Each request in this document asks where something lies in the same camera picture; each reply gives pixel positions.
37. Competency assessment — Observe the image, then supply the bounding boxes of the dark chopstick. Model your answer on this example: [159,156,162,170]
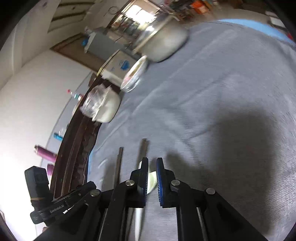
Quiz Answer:
[113,147,124,189]
[137,138,149,167]

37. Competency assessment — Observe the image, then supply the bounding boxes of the dark carved wooden sideboard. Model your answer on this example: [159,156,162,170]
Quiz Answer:
[49,74,110,201]

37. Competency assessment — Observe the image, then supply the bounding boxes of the purple thermos bottle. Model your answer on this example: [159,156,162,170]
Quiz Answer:
[34,145,57,163]

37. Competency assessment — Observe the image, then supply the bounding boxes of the blue water bottle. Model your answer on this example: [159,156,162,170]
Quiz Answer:
[53,133,63,142]

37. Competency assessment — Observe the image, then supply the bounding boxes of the grey table cloth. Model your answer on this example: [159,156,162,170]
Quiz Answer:
[87,21,295,240]

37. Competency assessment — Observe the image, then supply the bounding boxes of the white bowl with plastic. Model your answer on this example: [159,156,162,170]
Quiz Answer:
[79,84,121,123]

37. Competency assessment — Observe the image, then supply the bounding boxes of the patterned bowl with food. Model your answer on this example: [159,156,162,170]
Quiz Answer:
[120,55,149,93]

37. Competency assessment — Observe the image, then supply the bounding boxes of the plastic water bottle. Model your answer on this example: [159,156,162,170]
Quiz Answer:
[67,89,84,101]

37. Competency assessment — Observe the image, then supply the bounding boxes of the white chest freezer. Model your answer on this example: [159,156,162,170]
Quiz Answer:
[97,50,136,87]

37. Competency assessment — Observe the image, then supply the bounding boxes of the grey refrigerator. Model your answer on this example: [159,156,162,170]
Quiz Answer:
[84,27,130,60]

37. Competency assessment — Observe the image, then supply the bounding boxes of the aluminium pot with lid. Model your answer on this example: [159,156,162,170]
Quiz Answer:
[132,14,189,62]

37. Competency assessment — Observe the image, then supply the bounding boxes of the wall clock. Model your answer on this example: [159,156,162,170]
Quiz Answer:
[107,6,119,15]

